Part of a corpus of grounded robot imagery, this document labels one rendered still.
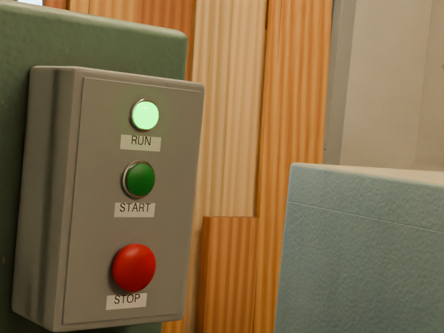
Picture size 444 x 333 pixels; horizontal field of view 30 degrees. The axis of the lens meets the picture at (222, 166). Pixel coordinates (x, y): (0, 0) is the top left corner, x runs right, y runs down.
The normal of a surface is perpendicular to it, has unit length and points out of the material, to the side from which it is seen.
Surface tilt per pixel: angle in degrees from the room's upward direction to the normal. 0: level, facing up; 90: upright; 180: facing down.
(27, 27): 90
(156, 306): 90
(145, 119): 93
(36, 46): 90
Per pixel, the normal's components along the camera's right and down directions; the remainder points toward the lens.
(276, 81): 0.62, 0.04
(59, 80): -0.77, -0.04
